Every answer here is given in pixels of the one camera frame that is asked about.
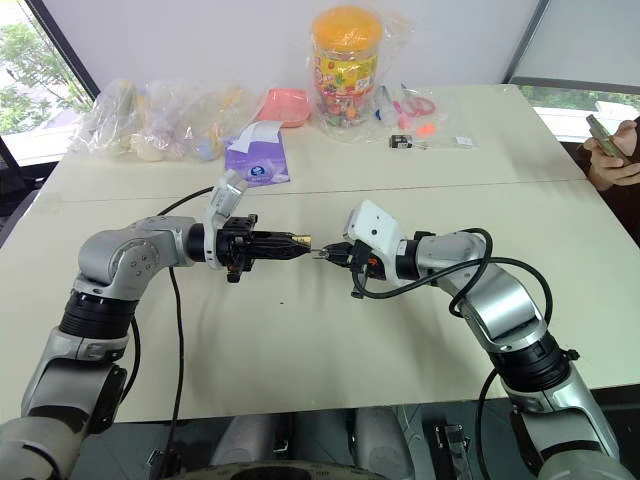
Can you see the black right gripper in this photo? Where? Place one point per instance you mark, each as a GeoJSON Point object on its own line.
{"type": "Point", "coordinates": [361, 265]}

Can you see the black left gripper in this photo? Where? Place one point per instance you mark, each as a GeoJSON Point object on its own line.
{"type": "Point", "coordinates": [236, 250]}

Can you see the small silver key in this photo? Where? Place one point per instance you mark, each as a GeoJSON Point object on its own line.
{"type": "Point", "coordinates": [318, 254]}

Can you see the brass padlock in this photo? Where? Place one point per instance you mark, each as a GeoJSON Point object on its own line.
{"type": "Point", "coordinates": [303, 242]}

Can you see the smartphone with dark case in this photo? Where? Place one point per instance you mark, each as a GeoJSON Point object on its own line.
{"type": "Point", "coordinates": [606, 136]}

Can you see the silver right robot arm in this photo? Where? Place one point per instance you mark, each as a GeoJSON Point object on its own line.
{"type": "Point", "coordinates": [505, 295]}

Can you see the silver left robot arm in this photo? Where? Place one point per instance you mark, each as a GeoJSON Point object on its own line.
{"type": "Point", "coordinates": [125, 255]}

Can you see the dark rounded robot base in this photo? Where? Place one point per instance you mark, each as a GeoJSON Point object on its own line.
{"type": "Point", "coordinates": [300, 472]}

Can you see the person's bare hand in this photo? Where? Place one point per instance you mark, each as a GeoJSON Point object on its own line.
{"type": "Point", "coordinates": [629, 134]}
{"type": "Point", "coordinates": [615, 167]}

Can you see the purple tissue pack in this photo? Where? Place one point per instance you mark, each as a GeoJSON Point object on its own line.
{"type": "Point", "coordinates": [260, 157]}

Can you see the small black box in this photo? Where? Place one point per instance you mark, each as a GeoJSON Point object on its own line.
{"type": "Point", "coordinates": [401, 142]}

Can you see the clear bag of pastel toys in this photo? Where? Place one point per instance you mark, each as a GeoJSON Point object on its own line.
{"type": "Point", "coordinates": [205, 125]}

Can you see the pink plastic tray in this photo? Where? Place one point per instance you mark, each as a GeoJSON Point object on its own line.
{"type": "Point", "coordinates": [286, 106]}

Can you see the small orange clip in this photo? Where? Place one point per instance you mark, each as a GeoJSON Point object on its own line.
{"type": "Point", "coordinates": [426, 131]}

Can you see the small clear bag with keys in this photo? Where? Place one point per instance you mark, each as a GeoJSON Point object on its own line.
{"type": "Point", "coordinates": [450, 144]}

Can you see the clear bag with pink scissors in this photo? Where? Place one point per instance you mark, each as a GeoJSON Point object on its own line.
{"type": "Point", "coordinates": [412, 107]}

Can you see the orange-lid candy jar in bag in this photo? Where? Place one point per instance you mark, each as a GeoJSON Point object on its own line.
{"type": "Point", "coordinates": [345, 75]}

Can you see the grey rounded robot leg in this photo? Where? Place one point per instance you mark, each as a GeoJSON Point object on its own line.
{"type": "Point", "coordinates": [250, 440]}
{"type": "Point", "coordinates": [382, 436]}

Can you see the clear bag of toy food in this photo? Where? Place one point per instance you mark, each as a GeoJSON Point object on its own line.
{"type": "Point", "coordinates": [117, 122]}

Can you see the black table clamp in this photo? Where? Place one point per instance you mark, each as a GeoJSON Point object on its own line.
{"type": "Point", "coordinates": [452, 447]}

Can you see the black mesh chair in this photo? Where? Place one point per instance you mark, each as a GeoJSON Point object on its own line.
{"type": "Point", "coordinates": [10, 180]}

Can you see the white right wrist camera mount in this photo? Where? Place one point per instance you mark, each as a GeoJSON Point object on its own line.
{"type": "Point", "coordinates": [375, 230]}

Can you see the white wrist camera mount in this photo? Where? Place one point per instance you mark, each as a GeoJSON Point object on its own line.
{"type": "Point", "coordinates": [375, 230]}
{"type": "Point", "coordinates": [226, 196]}

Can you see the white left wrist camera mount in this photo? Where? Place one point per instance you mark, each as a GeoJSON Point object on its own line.
{"type": "Point", "coordinates": [226, 196]}

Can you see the dark window frame post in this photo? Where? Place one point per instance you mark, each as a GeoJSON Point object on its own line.
{"type": "Point", "coordinates": [65, 42]}

